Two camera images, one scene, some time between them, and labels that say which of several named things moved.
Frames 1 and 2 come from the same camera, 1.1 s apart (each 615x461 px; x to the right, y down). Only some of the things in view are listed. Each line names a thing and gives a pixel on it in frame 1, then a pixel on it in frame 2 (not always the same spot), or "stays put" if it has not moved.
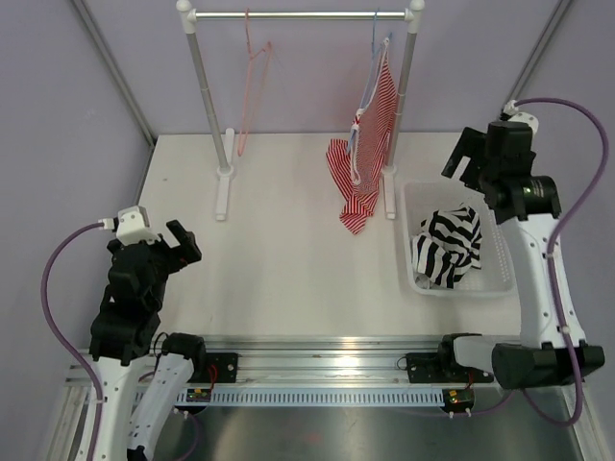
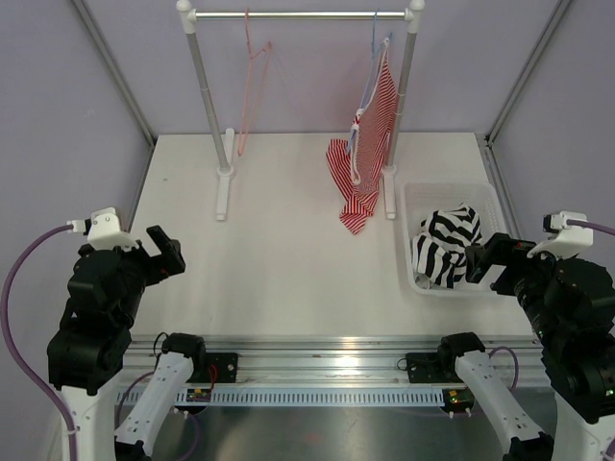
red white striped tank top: [358, 165] stays put
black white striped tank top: [449, 242] stays put
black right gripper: [471, 145] -> [503, 249]
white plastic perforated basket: [494, 277] stays put
